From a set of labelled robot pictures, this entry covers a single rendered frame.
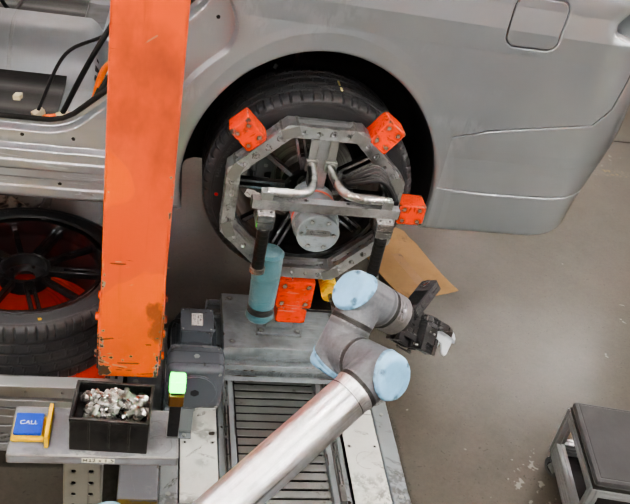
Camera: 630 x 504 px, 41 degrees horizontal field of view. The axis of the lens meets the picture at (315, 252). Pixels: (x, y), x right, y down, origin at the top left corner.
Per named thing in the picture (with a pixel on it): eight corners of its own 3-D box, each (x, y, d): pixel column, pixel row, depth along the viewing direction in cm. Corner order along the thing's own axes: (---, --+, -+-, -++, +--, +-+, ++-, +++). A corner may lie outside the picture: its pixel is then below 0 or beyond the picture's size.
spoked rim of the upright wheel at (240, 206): (405, 153, 283) (303, 56, 259) (420, 189, 265) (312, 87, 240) (298, 243, 300) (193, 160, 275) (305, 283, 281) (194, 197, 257)
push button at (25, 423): (45, 418, 220) (44, 412, 219) (41, 438, 214) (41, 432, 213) (17, 417, 218) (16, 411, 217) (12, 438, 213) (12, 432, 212)
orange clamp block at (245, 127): (266, 127, 245) (247, 105, 240) (268, 140, 238) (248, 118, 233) (247, 141, 246) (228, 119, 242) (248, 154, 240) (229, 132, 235)
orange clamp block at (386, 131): (379, 143, 252) (401, 123, 249) (384, 156, 246) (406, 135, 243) (364, 129, 249) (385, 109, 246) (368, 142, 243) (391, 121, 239)
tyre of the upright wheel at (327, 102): (436, 152, 285) (304, 21, 252) (454, 188, 266) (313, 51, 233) (298, 267, 307) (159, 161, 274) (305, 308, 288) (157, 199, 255)
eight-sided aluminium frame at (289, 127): (375, 272, 280) (413, 127, 249) (379, 284, 274) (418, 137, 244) (213, 261, 269) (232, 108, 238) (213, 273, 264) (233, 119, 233)
